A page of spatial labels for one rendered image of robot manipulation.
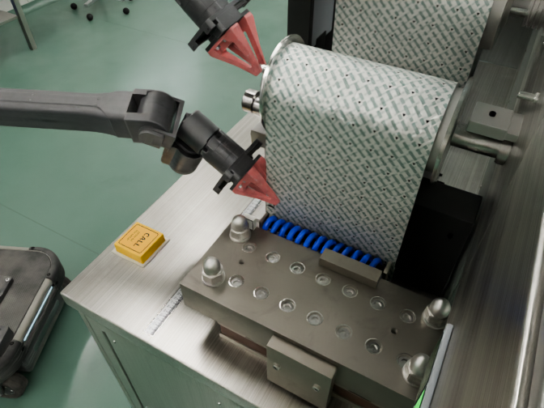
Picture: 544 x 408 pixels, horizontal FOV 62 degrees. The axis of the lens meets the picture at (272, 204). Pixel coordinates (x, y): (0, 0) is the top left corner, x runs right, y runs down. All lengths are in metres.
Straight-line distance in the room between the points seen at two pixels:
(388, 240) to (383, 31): 0.34
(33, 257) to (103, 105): 1.26
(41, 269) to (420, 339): 1.51
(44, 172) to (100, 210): 0.48
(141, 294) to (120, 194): 1.60
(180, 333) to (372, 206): 0.39
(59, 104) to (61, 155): 2.03
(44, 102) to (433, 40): 0.62
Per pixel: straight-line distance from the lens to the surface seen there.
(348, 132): 0.62
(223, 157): 0.74
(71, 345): 1.97
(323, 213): 0.73
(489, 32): 0.79
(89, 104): 0.78
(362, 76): 0.62
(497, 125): 0.61
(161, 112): 0.75
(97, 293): 0.91
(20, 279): 1.92
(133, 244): 0.93
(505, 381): 0.22
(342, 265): 0.71
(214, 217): 0.98
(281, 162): 0.71
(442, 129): 0.60
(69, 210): 2.46
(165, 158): 0.83
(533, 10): 0.81
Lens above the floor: 1.61
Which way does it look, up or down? 45 degrees down
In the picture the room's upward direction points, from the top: straight up
